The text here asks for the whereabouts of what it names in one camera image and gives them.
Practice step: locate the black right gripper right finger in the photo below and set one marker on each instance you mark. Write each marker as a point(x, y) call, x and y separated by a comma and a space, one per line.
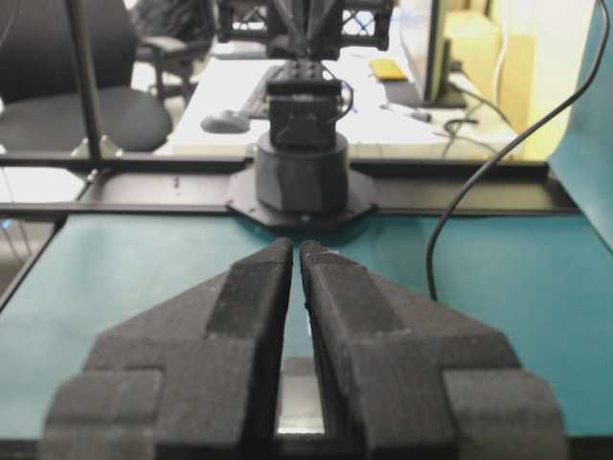
point(421, 380)

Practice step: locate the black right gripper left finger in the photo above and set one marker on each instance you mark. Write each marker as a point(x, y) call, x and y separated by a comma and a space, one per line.
point(195, 377)

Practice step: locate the black computer mouse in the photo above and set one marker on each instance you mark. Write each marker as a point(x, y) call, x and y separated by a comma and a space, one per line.
point(226, 122)

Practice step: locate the yellow sticky note pad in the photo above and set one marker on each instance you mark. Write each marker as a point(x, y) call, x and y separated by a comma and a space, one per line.
point(385, 69)

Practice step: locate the black office chair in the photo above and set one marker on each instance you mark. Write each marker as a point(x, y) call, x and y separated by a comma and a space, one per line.
point(41, 107)

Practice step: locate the computer monitor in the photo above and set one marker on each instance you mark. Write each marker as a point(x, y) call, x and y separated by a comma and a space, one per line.
point(427, 51)

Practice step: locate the black aluminium frame rail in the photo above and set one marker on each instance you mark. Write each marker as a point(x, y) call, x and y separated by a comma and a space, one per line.
point(191, 182)

